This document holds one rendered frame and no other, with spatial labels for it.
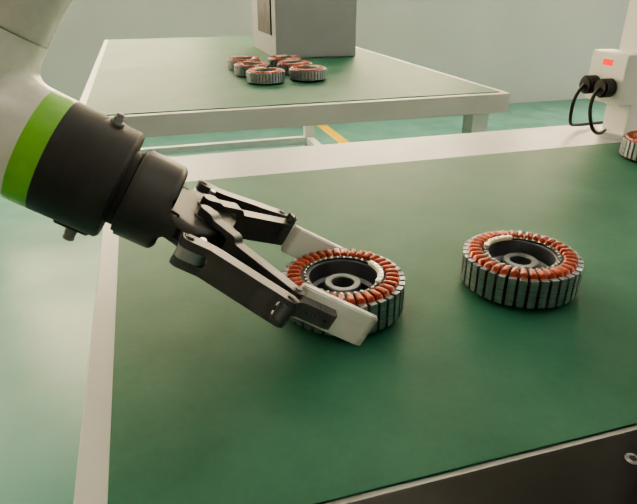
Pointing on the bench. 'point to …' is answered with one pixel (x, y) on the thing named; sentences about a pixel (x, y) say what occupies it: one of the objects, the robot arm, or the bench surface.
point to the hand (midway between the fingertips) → (339, 287)
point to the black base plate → (549, 477)
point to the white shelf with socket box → (623, 77)
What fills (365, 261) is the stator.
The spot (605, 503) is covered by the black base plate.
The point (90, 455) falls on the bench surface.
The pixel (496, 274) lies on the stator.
